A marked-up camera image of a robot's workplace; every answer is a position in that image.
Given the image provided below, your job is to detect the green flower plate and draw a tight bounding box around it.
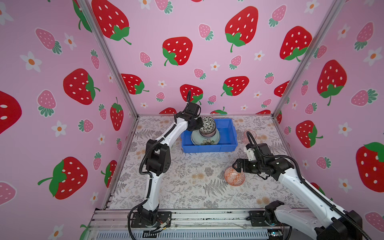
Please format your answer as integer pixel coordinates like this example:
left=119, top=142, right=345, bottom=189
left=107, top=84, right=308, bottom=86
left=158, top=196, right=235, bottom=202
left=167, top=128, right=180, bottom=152
left=191, top=131, right=221, bottom=146

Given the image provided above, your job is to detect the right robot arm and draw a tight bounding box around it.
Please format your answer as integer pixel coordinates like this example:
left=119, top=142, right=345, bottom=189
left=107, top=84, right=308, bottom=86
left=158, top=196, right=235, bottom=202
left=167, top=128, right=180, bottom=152
left=232, top=144, right=369, bottom=240

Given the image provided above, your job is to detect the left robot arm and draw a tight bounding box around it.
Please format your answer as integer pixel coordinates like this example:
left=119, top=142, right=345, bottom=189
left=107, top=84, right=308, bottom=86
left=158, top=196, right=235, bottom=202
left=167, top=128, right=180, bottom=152
left=137, top=102, right=203, bottom=225

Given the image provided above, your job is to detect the blue plastic bin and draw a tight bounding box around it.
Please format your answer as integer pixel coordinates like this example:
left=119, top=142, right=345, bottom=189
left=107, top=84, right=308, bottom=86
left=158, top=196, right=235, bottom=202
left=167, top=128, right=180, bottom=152
left=181, top=119, right=238, bottom=153

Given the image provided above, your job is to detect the red pattern bowl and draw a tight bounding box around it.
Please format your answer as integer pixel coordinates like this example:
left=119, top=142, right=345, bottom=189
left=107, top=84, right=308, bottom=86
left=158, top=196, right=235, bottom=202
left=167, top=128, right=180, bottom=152
left=224, top=167, right=246, bottom=187

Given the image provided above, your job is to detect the pink glass cup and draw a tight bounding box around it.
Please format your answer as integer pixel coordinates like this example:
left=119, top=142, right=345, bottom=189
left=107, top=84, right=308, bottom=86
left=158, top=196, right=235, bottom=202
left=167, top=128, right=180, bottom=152
left=243, top=129, right=258, bottom=142

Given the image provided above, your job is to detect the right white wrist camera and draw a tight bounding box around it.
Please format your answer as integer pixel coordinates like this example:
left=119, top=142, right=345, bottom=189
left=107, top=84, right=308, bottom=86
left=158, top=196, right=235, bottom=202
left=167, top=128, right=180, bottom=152
left=244, top=147, right=256, bottom=161

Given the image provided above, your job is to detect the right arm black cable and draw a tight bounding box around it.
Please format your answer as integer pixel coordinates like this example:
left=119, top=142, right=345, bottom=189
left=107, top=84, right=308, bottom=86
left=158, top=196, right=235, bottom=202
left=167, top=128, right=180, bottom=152
left=245, top=131, right=373, bottom=240

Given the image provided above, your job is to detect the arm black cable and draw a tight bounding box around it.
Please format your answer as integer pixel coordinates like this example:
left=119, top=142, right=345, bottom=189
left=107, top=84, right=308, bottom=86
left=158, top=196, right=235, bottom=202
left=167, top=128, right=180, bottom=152
left=127, top=89, right=193, bottom=240
left=245, top=131, right=373, bottom=240

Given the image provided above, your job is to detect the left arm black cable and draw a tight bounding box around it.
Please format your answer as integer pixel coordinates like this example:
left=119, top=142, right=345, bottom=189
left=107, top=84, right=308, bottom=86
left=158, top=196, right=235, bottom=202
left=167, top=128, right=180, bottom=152
left=127, top=89, right=193, bottom=240

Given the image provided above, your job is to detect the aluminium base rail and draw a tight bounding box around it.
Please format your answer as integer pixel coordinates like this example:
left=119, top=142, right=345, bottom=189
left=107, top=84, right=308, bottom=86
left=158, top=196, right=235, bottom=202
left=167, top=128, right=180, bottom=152
left=86, top=208, right=340, bottom=240

